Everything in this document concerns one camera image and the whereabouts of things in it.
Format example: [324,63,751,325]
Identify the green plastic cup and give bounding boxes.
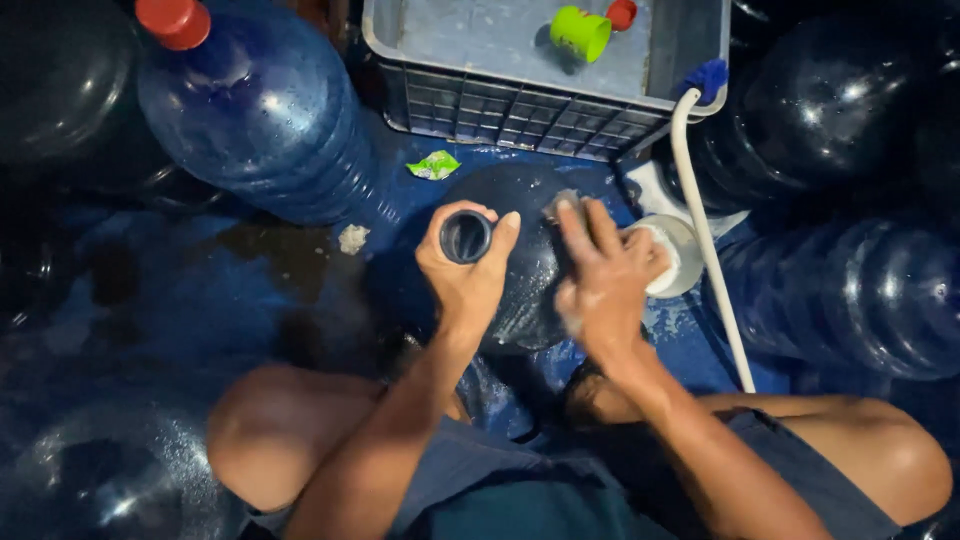
[549,6,613,65]

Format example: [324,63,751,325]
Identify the person's left hand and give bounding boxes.
[414,199,522,333]

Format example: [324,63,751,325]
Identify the grey scrub sponge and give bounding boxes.
[541,189,588,228]

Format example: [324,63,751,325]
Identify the person's leg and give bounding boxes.
[205,364,472,514]
[564,366,954,528]

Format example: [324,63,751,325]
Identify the person's blue shorts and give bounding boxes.
[246,407,903,540]

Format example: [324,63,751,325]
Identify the person's left leg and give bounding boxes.
[205,364,472,514]

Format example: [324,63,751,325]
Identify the white soap bowl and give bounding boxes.
[624,213,707,300]

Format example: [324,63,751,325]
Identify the green plastic wrapper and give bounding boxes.
[405,149,463,183]

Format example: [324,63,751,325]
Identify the red gallon cap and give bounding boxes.
[135,0,213,53]

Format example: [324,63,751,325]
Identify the small red bottle cap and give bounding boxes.
[605,0,639,33]

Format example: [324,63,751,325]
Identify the white-handled blue bottle brush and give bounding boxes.
[669,58,758,396]

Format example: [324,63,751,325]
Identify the dark blue soapy water gallon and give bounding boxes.
[381,163,655,358]

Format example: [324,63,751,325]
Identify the blue capped water gallon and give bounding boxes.
[135,0,404,228]

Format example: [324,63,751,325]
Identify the white foam scrap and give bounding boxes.
[337,222,372,257]

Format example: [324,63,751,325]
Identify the person's right leg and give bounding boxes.
[564,366,954,528]

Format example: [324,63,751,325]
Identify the grey plastic crate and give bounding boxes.
[361,0,733,163]

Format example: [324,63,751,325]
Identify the dark empty water gallon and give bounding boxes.
[703,216,960,384]
[0,0,145,168]
[0,396,252,540]
[651,0,960,220]

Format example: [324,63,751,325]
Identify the person's right hand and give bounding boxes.
[553,196,674,363]

